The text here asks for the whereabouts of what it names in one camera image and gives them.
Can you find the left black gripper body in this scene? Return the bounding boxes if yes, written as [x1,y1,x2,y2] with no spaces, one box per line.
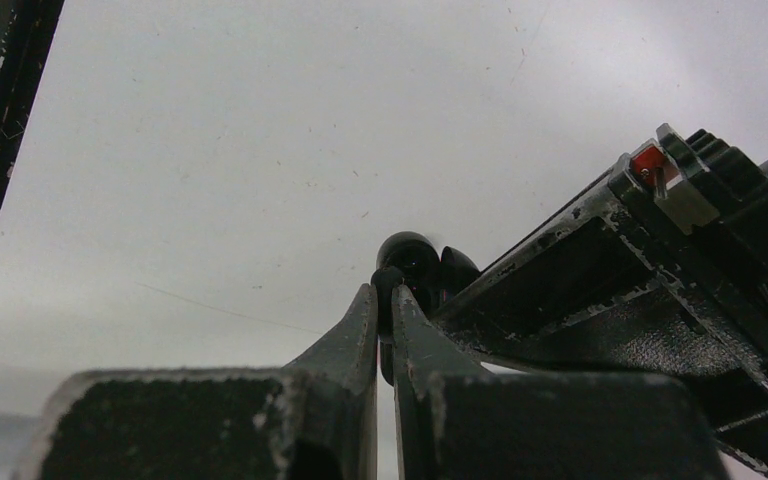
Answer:
[609,125,768,371]

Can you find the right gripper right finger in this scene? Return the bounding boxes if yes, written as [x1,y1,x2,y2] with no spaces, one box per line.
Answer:
[391,286,728,479]

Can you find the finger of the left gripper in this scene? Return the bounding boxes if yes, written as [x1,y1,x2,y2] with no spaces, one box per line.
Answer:
[432,172,768,477]

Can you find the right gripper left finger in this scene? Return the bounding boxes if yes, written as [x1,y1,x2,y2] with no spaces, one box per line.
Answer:
[12,284,378,479]

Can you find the black earbud charging case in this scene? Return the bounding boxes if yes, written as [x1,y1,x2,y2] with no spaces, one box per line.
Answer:
[373,231,481,386]

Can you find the black earbud pair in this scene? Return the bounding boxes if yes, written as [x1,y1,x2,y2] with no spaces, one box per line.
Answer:
[371,266,404,343]

